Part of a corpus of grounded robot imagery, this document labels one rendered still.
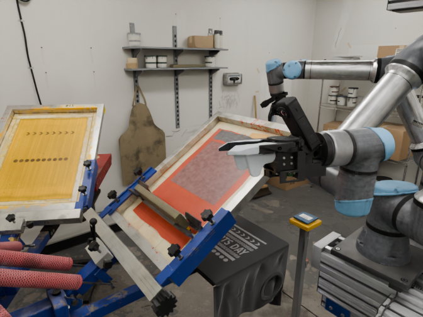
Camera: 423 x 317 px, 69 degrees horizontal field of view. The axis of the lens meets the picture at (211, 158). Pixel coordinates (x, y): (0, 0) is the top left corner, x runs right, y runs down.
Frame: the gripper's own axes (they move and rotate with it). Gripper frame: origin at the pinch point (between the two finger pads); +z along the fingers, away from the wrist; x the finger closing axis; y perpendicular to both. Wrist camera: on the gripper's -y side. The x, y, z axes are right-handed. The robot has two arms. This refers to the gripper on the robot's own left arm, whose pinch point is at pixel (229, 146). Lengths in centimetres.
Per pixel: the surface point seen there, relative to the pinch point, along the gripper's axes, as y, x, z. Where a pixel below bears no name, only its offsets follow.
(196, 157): 18, 94, -15
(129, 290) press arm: 67, 69, 22
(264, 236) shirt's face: 62, 85, -47
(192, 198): 32, 71, -8
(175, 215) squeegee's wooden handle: 32, 53, 3
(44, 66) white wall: -44, 248, 78
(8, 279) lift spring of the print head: 40, 43, 55
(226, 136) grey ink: 9, 92, -31
